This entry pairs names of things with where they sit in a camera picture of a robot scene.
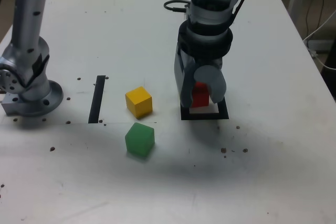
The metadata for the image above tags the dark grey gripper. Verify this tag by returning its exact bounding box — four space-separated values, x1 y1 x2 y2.
173 42 227 108

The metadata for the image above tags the red cube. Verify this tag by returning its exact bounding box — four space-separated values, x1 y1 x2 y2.
191 81 211 108

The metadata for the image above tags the yellow cube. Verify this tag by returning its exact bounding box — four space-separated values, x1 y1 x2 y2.
125 86 153 119

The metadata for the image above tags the green cube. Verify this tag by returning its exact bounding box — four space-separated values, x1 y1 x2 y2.
124 122 155 159

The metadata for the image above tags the black tape square outline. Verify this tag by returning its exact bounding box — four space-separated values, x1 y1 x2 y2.
180 94 229 121

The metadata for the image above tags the black tape strip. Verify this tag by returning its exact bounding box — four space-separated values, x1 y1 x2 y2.
88 75 106 124

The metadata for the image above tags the black hanging cable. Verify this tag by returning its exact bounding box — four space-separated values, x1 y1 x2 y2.
305 0 326 40

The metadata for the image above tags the white cable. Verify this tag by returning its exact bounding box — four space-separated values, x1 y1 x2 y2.
303 10 336 70

